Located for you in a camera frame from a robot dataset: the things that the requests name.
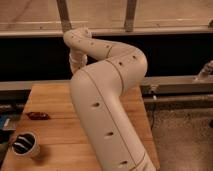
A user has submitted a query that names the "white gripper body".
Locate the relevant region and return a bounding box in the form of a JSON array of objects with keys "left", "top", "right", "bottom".
[{"left": 69, "top": 51, "right": 88, "bottom": 73}]

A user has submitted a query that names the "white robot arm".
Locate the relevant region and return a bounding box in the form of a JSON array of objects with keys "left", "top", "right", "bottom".
[{"left": 63, "top": 28, "right": 156, "bottom": 171}]

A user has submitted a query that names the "dark red snack packet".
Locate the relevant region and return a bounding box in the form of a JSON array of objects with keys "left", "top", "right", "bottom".
[{"left": 26, "top": 112, "right": 50, "bottom": 120}]

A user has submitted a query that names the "beige object at right edge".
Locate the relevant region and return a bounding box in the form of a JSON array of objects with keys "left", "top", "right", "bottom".
[{"left": 195, "top": 60, "right": 213, "bottom": 82}]

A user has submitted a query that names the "grey metal rail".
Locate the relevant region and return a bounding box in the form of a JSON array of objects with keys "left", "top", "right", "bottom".
[{"left": 0, "top": 75, "right": 213, "bottom": 95}]

